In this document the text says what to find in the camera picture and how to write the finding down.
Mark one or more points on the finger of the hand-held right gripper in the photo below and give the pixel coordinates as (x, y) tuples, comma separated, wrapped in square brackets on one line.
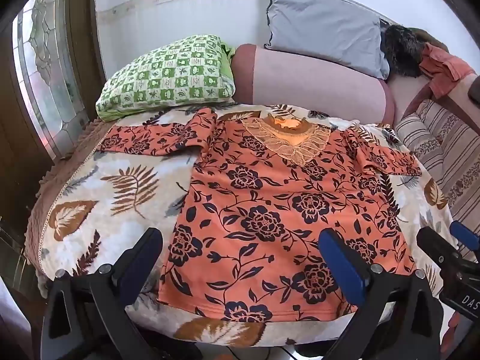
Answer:
[(435, 243), (465, 234)]

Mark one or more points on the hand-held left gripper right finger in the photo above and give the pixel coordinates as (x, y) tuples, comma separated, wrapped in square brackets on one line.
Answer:
[(342, 260)]

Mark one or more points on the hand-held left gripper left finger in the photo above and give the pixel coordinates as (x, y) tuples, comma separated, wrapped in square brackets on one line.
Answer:
[(145, 260)]

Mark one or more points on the orange floral shirt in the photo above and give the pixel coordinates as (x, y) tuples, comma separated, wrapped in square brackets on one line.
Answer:
[(270, 210)]

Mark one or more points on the leaf print blanket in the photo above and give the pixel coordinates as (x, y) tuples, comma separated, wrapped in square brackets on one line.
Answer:
[(112, 191)]

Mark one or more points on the striped beige quilt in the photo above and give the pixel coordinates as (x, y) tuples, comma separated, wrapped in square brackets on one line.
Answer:
[(446, 146)]

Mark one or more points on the brown fringed bedspread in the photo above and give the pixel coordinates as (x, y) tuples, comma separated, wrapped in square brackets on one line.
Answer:
[(65, 172)]

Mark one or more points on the pink bed sheet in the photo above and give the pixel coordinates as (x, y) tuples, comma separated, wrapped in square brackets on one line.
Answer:
[(407, 92)]

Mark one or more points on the red-orange cloth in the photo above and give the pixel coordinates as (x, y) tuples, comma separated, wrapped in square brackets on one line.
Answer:
[(444, 71)]

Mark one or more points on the pink rolled quilt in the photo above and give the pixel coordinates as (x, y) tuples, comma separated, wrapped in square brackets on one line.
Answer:
[(311, 90)]

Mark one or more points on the green checked pillow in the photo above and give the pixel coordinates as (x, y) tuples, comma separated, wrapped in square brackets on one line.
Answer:
[(168, 75)]

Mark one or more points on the dark furry garment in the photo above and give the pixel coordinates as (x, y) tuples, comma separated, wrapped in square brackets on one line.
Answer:
[(403, 48)]

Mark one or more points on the patterned glass window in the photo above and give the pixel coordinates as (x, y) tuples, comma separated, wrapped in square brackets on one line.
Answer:
[(48, 71)]

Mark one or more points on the grey pillow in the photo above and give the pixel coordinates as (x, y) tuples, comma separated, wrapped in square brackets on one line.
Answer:
[(326, 26)]

